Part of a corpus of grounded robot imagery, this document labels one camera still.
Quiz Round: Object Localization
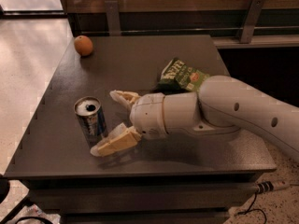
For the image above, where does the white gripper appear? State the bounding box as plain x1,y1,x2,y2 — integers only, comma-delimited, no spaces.
90,90,165,157

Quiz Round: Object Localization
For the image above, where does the silver blue redbull can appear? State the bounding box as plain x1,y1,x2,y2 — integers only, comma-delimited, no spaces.
74,96,107,147

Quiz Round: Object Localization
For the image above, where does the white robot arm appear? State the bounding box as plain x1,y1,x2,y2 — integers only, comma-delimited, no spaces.
91,76,299,161

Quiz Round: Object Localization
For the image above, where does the green chips bag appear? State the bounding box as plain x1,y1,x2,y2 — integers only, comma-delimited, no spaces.
158,58,209,92

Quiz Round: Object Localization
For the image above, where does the orange fruit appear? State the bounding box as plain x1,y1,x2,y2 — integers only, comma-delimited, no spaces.
74,35,93,57

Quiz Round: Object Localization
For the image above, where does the grey table drawer unit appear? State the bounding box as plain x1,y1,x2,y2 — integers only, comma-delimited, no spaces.
6,35,276,224

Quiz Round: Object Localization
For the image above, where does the black chair base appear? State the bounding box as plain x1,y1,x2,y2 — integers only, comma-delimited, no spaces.
0,175,59,224

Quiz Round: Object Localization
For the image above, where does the left metal bracket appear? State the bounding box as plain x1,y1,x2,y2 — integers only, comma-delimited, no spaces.
105,1,121,36

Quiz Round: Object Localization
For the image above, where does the metal bracket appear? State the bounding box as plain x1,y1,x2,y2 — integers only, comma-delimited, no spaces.
239,0,265,44
105,1,121,36

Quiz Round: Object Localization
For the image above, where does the black cable with plug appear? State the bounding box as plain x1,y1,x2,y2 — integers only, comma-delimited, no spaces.
236,180,299,224

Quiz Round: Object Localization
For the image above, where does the right metal bracket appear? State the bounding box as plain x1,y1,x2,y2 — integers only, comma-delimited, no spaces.
239,0,265,44

